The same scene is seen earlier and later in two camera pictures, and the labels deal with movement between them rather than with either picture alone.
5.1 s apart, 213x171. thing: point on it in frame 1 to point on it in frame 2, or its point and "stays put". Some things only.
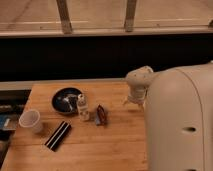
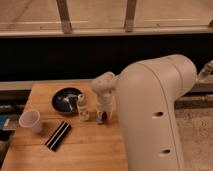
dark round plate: (65, 100) stays put
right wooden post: (130, 15) stays put
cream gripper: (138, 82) to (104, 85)
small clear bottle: (83, 108) stays put
